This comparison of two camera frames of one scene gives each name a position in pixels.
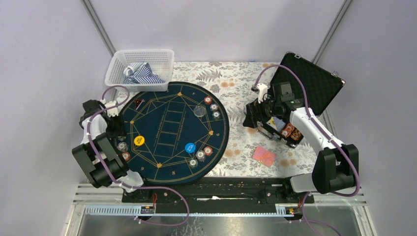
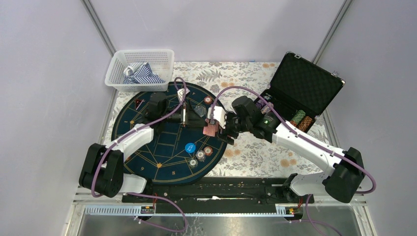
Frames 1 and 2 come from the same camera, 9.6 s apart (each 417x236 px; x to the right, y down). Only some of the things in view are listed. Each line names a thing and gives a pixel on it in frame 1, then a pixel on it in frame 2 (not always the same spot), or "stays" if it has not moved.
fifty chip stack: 193,163 stays
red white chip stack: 208,151 stays
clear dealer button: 199,110 stays
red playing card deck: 264,157 -> 211,130
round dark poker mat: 175,134 stays
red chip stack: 207,100 stays
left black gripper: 119,130 -> 189,118
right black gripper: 253,108 -> 223,133
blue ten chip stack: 200,156 stays
